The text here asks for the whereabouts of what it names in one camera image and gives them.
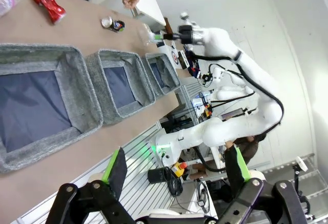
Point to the person in brown jacket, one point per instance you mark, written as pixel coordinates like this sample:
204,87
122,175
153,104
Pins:
247,145

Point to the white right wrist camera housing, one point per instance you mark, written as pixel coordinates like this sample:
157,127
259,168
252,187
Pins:
186,18

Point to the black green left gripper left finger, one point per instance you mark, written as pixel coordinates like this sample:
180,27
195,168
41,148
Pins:
116,172

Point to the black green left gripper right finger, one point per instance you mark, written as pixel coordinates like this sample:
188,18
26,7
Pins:
234,172

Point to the white box with round logo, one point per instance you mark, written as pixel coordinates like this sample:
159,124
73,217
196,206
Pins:
175,55

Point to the crushed clear plastic bottle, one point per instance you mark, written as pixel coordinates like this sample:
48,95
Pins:
148,35

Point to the grey metal frame rack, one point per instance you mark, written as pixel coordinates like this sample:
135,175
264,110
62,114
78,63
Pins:
312,183

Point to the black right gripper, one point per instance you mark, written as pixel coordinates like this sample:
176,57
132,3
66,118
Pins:
185,33

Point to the crushed red soda can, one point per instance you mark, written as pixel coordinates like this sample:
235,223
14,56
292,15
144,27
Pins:
50,4

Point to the grey fabric basket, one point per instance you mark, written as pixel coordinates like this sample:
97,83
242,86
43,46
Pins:
143,88
171,75
77,80

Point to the black flat screen device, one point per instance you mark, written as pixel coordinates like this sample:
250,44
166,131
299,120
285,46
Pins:
234,113

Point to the yellow emergency stop box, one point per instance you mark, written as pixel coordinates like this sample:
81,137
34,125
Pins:
179,169

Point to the slotted aluminium platform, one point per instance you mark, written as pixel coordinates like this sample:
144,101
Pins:
143,190

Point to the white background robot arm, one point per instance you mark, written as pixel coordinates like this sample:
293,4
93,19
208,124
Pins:
230,92

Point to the black cylinder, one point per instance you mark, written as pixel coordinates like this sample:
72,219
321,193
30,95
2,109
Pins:
157,175

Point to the crushed dark blue soda can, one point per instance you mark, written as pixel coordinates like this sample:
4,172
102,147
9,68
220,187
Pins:
112,24

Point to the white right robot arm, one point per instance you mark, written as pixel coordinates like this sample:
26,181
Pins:
230,131

